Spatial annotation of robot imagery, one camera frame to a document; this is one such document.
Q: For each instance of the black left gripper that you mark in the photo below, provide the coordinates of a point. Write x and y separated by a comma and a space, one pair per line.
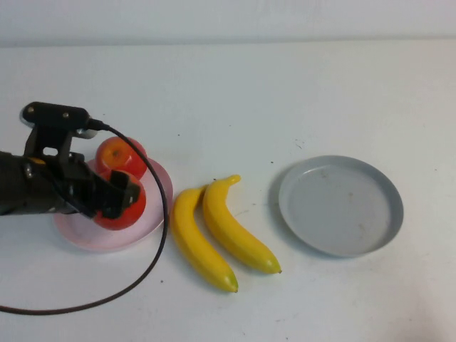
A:
60, 189

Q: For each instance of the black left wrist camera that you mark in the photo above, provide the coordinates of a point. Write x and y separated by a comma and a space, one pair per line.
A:
53, 112

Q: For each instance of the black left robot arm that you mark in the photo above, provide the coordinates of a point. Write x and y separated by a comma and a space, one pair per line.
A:
10, 185

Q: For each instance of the grey round plate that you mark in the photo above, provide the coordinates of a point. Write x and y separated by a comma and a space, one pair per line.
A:
342, 210

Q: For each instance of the red apple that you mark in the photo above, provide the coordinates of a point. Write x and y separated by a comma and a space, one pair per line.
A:
124, 217
114, 156

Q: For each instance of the pink round plate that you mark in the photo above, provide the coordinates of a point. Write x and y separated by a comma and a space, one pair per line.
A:
135, 231

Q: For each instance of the yellow banana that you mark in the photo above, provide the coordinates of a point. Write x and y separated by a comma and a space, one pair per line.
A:
199, 249
238, 238

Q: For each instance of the black left camera bracket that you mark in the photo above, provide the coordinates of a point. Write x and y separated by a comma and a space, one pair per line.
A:
46, 139

